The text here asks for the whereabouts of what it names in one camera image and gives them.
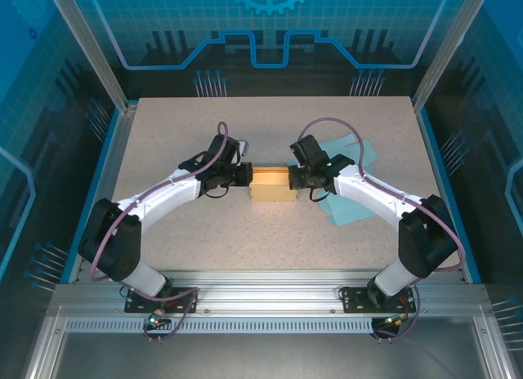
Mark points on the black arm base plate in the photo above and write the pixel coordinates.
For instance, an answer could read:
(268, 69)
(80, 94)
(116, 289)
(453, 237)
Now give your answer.
(137, 305)
(351, 301)

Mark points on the blue panel with gear print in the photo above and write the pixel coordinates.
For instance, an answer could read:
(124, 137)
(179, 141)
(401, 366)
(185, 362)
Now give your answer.
(265, 28)

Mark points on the long aluminium mounting rail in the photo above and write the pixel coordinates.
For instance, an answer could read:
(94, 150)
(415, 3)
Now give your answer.
(269, 291)

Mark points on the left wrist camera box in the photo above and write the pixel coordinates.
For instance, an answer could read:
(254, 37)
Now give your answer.
(244, 146)

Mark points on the power connector with green light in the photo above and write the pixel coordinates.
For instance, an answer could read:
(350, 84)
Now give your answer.
(154, 319)
(394, 321)

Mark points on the light blue paper box sheet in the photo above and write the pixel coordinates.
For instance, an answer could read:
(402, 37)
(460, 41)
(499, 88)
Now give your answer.
(365, 152)

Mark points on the blue-edged aluminium side rail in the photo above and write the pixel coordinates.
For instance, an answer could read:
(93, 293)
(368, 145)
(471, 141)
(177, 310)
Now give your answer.
(445, 191)
(104, 191)

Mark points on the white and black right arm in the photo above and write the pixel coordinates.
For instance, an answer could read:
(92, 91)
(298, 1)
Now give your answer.
(367, 191)

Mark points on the aluminium frame post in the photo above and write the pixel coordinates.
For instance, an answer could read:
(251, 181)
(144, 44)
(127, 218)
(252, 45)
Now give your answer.
(90, 48)
(449, 48)

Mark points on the orange paper box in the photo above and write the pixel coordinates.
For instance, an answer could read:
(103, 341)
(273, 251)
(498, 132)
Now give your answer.
(271, 191)

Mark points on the blue panel with grid print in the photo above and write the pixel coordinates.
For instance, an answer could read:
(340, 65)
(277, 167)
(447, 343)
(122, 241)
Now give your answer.
(490, 130)
(32, 109)

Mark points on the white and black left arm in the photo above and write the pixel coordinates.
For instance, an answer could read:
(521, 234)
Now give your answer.
(163, 195)

